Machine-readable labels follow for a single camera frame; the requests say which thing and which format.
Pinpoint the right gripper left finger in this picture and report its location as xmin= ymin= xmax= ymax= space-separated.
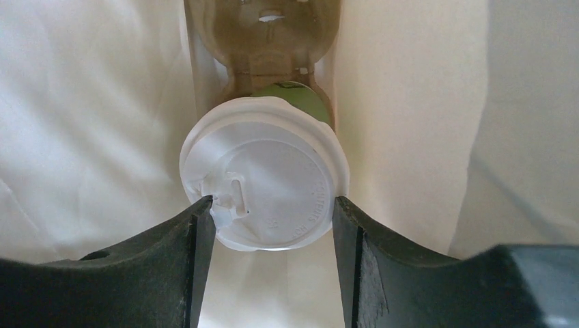
xmin=1 ymin=196 xmax=216 ymax=327

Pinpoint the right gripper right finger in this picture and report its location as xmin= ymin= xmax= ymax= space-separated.
xmin=333 ymin=197 xmax=578 ymax=327

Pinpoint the tan paper bag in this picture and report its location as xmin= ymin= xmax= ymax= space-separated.
xmin=1 ymin=1 xmax=578 ymax=327

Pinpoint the green paper cup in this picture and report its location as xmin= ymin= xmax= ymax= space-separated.
xmin=251 ymin=81 xmax=334 ymax=128

